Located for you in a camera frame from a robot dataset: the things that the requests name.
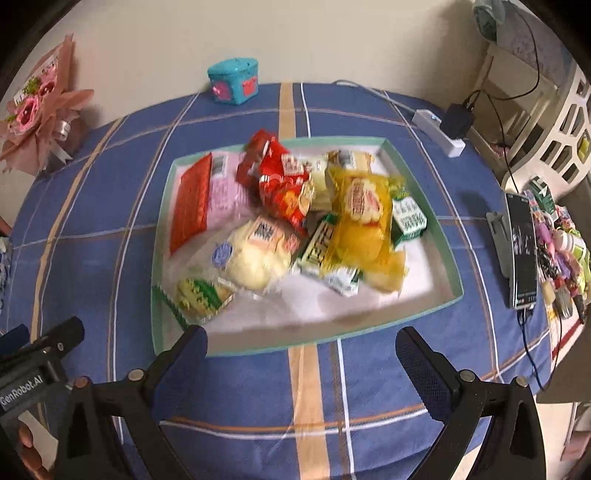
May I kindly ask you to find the small green cookie packet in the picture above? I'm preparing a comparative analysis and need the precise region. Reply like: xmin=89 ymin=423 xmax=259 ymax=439
xmin=152 ymin=277 xmax=235 ymax=331

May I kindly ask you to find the red patterned snack packet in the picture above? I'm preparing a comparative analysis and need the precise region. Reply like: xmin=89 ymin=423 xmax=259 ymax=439
xmin=169 ymin=152 xmax=213 ymax=255

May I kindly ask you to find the clear white cake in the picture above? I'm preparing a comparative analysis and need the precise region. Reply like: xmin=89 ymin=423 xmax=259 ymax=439
xmin=211 ymin=216 xmax=301 ymax=292

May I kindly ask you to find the green cracker packet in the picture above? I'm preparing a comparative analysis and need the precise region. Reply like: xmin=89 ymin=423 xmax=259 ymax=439
xmin=293 ymin=213 xmax=361 ymax=298

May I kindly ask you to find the green white biscuit packet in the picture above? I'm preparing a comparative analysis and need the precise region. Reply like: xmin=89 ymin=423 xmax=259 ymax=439
xmin=388 ymin=176 xmax=428 ymax=250

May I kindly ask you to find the pink barcode snack packet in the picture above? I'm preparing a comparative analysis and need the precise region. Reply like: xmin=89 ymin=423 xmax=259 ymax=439
xmin=206 ymin=151 xmax=252 ymax=230

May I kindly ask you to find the yellow bread packet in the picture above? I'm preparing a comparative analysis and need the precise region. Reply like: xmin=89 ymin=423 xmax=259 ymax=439
xmin=322 ymin=166 xmax=407 ymax=293

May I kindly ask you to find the red white milk packet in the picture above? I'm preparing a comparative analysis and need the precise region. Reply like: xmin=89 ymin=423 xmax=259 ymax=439
xmin=235 ymin=129 xmax=276 ymax=191

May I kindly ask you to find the red cartoon snack packet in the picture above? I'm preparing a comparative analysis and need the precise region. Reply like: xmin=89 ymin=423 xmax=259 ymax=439
xmin=259 ymin=136 xmax=315 ymax=235

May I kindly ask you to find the cream persimmon snack packet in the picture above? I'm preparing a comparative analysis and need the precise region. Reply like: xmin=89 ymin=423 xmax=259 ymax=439
xmin=301 ymin=154 xmax=332 ymax=211

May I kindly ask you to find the beige wafer packet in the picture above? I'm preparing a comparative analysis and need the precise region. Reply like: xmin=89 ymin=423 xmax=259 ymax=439
xmin=328 ymin=149 xmax=374 ymax=172

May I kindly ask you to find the person's left hand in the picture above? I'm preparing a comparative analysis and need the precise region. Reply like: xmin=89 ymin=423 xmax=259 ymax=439
xmin=18 ymin=422 xmax=54 ymax=480

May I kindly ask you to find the blue white tissue pack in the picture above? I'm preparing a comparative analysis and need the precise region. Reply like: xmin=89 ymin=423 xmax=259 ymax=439
xmin=0 ymin=236 xmax=12 ymax=312

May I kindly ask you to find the black smartphone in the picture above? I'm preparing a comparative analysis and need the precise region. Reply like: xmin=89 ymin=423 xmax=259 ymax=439
xmin=506 ymin=192 xmax=538 ymax=310

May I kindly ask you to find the teal rimmed white tray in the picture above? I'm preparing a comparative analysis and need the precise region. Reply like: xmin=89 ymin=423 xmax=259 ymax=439
xmin=150 ymin=135 xmax=465 ymax=358

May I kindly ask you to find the grey phone stand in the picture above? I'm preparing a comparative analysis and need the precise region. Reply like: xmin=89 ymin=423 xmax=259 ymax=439
xmin=486 ymin=212 xmax=514 ymax=280

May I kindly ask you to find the pink flower bouquet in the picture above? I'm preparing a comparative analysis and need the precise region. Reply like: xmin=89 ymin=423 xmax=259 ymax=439
xmin=1 ymin=34 xmax=94 ymax=176

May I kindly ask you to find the white shelf unit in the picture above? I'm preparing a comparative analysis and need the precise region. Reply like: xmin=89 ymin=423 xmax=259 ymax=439
xmin=468 ymin=44 xmax=590 ymax=198

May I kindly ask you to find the black power adapter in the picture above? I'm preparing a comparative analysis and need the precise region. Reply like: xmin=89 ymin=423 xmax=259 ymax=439
xmin=440 ymin=104 xmax=475 ymax=140

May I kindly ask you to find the white power strip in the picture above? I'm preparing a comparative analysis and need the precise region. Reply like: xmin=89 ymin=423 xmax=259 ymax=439
xmin=412 ymin=109 xmax=466 ymax=158

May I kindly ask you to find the teal toy house box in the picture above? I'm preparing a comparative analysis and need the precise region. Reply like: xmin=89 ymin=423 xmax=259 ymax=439
xmin=207 ymin=58 xmax=259 ymax=105

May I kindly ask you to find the white power cable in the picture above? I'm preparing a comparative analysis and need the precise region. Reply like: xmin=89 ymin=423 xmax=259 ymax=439
xmin=332 ymin=79 xmax=419 ymax=116

